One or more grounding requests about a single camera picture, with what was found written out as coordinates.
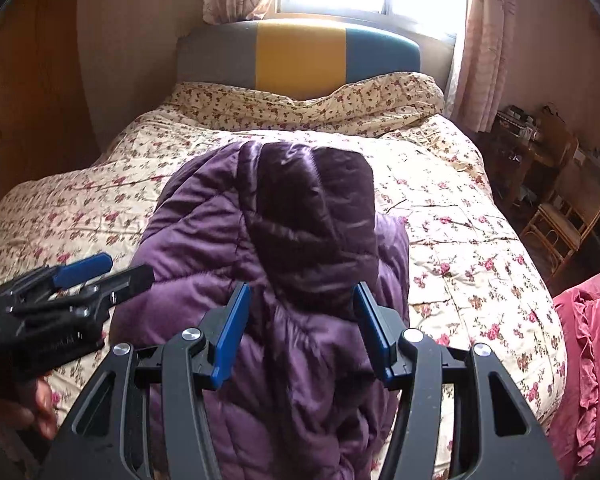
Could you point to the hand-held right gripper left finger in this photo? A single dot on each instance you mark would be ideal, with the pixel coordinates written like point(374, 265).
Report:
point(230, 340)

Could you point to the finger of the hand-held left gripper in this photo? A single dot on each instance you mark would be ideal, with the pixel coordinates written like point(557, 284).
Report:
point(82, 267)
point(130, 280)

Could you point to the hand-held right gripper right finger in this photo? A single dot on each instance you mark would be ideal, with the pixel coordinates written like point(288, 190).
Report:
point(372, 330)

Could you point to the purple puffer jacket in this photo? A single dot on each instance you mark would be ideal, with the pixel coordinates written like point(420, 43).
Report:
point(290, 240)

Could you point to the person's left hand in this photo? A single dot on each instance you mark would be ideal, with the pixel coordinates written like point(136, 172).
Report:
point(42, 407)

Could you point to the floral quilt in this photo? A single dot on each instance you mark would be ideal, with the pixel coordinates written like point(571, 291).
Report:
point(455, 260)

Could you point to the wooden wardrobe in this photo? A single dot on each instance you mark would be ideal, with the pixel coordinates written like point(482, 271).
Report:
point(35, 110)

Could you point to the pink ruffled cloth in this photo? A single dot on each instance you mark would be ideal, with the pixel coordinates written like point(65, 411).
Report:
point(595, 360)

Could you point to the floral pillow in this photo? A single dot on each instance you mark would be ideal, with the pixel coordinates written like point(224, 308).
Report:
point(360, 100)

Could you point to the rattan chair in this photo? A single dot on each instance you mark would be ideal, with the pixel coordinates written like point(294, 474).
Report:
point(580, 205)

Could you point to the wooden side table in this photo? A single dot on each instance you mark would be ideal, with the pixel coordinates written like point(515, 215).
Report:
point(545, 152)

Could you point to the grey yellow blue headboard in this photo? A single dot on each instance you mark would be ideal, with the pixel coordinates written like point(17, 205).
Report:
point(300, 55)

